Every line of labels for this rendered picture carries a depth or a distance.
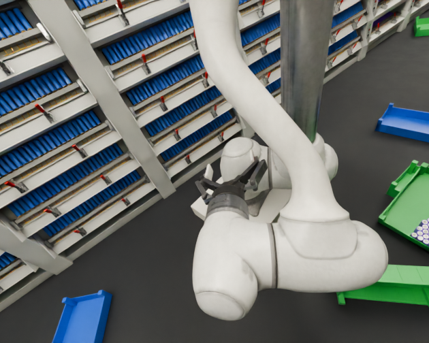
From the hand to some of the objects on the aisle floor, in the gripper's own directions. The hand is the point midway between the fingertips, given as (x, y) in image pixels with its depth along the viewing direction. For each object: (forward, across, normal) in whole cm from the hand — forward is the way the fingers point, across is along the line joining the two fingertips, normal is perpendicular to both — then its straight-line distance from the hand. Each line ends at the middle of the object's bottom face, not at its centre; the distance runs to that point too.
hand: (230, 162), depth 65 cm
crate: (-8, -33, +68) cm, 76 cm away
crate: (+30, -72, +65) cm, 102 cm away
